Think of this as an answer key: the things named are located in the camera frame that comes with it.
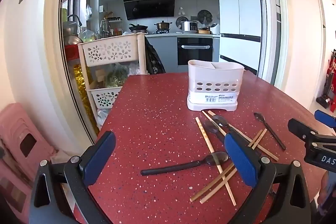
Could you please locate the lidded cooking pot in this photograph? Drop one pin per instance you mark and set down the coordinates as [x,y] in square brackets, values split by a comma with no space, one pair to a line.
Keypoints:
[162,25]

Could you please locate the bag of green vegetables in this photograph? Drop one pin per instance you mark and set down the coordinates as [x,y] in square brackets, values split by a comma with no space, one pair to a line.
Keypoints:
[115,75]

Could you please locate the hanging plastic bag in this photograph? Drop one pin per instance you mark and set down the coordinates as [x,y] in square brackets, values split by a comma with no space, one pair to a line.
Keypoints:
[89,12]

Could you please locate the grey lower kitchen cabinets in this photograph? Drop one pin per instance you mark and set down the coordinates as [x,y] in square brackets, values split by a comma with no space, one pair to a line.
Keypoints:
[162,53]

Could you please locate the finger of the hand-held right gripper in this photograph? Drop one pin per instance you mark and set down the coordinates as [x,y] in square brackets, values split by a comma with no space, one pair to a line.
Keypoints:
[302,128]
[325,117]

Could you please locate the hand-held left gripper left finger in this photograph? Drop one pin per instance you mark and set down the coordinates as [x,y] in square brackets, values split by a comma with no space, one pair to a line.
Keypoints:
[99,158]

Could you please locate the silver electric pressure cooker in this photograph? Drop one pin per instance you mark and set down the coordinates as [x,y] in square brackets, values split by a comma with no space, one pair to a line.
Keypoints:
[189,26]

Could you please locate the black patterned bag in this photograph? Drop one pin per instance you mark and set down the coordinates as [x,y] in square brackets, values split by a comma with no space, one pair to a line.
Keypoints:
[155,58]

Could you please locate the white rice cooker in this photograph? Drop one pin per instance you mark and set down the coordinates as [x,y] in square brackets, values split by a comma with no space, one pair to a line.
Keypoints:
[214,28]

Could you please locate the black wok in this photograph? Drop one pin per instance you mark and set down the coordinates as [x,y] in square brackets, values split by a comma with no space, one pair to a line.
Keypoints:
[138,28]

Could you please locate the steel pot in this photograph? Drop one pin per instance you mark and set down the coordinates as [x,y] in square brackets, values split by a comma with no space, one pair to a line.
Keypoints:
[69,29]

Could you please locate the white refrigerator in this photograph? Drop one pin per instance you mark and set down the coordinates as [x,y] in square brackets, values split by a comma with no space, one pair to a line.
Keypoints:
[240,16]

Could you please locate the red plastic bin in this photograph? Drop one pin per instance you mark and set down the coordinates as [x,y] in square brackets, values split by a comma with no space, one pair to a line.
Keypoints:
[71,52]

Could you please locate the pile of bamboo chopsticks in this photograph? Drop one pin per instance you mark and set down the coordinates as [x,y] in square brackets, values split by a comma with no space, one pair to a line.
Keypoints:
[210,145]

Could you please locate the kitchen faucet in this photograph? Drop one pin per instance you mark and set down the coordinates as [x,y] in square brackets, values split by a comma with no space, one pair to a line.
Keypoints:
[74,18]

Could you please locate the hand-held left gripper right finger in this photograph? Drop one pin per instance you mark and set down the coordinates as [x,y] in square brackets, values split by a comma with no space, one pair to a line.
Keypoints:
[241,158]

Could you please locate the spice rack with bottles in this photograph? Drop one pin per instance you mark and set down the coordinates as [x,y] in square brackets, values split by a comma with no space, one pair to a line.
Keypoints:
[111,28]

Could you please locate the round dark steamer rack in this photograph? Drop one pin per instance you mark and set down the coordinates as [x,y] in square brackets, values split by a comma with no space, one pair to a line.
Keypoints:
[181,21]
[204,16]

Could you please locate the black built-in oven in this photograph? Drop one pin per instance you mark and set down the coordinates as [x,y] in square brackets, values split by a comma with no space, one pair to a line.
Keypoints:
[194,50]

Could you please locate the gold foil sheet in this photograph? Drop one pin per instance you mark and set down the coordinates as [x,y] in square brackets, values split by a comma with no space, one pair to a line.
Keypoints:
[82,87]

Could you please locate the white plastic utensil holder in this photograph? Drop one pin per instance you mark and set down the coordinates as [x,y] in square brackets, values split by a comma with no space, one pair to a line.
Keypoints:
[214,82]

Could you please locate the white floral plastic storage rack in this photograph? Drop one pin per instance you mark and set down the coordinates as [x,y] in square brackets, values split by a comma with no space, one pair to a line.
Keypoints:
[110,52]

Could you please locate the black range hood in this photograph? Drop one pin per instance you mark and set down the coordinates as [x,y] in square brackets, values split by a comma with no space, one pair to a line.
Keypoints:
[149,5]

